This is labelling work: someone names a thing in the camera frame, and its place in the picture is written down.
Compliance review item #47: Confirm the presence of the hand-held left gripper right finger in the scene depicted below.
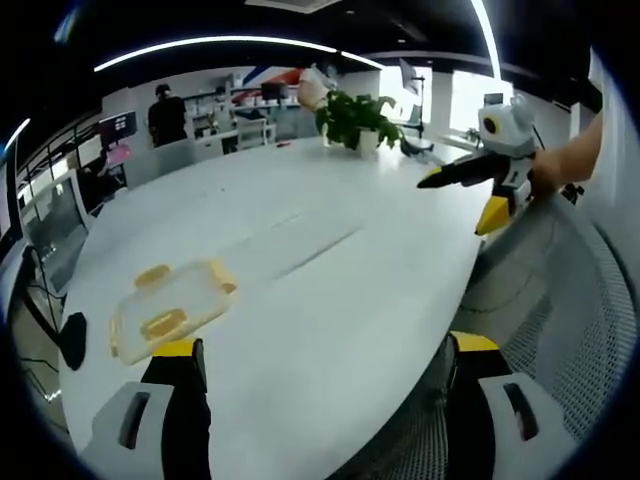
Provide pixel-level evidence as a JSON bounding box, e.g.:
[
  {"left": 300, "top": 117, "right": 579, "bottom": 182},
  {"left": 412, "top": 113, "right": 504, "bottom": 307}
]
[{"left": 442, "top": 331, "right": 577, "bottom": 480}]

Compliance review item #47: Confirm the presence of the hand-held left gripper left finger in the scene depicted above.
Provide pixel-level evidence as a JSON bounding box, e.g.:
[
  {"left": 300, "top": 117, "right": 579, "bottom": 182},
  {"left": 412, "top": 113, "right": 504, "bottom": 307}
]
[{"left": 79, "top": 337, "right": 212, "bottom": 480}]

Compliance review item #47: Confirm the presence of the clear container with yellow plastic buckles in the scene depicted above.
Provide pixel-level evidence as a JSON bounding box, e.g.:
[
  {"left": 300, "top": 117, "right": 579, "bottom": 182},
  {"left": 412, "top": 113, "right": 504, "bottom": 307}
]
[{"left": 108, "top": 257, "right": 239, "bottom": 367}]

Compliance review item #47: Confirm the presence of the person's right hand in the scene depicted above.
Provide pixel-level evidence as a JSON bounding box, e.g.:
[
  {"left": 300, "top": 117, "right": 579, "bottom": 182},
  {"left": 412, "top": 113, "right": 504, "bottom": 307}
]
[{"left": 528, "top": 147, "right": 569, "bottom": 202}]

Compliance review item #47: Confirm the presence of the black object on table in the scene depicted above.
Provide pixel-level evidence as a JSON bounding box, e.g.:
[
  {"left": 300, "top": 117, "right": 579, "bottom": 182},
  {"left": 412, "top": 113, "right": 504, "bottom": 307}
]
[{"left": 398, "top": 138, "right": 437, "bottom": 158}]

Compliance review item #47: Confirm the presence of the curved ceiling light strip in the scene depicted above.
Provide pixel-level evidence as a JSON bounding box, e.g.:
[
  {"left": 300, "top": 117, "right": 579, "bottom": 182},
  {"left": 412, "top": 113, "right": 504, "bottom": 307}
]
[{"left": 469, "top": 0, "right": 505, "bottom": 97}]

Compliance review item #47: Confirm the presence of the studio light on stand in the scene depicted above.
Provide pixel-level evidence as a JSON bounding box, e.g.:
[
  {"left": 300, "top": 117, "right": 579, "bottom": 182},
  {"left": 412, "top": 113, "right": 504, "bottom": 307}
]
[{"left": 398, "top": 57, "right": 432, "bottom": 137}]

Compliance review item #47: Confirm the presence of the green potted plant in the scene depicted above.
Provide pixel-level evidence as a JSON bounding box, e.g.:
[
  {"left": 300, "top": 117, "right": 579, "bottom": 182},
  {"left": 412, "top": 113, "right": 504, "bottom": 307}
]
[{"left": 313, "top": 90, "right": 407, "bottom": 152}]

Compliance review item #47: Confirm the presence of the white mesh office chair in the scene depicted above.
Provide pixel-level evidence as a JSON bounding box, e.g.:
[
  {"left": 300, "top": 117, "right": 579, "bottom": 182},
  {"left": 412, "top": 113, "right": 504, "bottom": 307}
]
[{"left": 462, "top": 188, "right": 640, "bottom": 480}]

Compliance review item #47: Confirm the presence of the black computer mouse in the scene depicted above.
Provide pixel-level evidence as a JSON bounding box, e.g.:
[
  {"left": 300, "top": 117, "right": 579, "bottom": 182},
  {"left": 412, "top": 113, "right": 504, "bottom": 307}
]
[{"left": 59, "top": 311, "right": 89, "bottom": 372}]

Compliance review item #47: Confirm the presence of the grey mesh office chair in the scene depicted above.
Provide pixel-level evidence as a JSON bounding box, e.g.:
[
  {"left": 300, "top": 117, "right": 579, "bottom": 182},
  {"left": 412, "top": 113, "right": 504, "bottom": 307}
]
[{"left": 17, "top": 167, "right": 95, "bottom": 297}]

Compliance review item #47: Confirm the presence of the white shelf unit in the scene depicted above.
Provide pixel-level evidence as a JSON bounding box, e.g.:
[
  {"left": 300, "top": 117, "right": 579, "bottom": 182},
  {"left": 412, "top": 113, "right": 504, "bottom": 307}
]
[{"left": 187, "top": 74, "right": 301, "bottom": 151}]

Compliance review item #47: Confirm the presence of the pink chair back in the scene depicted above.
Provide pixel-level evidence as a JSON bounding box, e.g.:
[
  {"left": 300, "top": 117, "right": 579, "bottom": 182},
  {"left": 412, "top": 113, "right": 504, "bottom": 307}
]
[{"left": 106, "top": 143, "right": 134, "bottom": 166}]

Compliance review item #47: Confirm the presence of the long ceiling light strip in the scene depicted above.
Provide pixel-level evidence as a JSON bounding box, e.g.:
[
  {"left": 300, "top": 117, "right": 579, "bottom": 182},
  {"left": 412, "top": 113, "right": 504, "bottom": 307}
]
[{"left": 93, "top": 36, "right": 387, "bottom": 73}]

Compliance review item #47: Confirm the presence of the black computer monitor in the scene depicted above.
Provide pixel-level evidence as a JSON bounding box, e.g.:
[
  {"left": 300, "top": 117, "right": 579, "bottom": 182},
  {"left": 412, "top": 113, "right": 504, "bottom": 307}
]
[{"left": 96, "top": 110, "right": 138, "bottom": 140}]

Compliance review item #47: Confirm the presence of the black cable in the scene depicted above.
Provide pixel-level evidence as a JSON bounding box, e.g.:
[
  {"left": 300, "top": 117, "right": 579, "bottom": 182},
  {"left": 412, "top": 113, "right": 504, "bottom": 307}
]
[{"left": 22, "top": 244, "right": 69, "bottom": 351}]

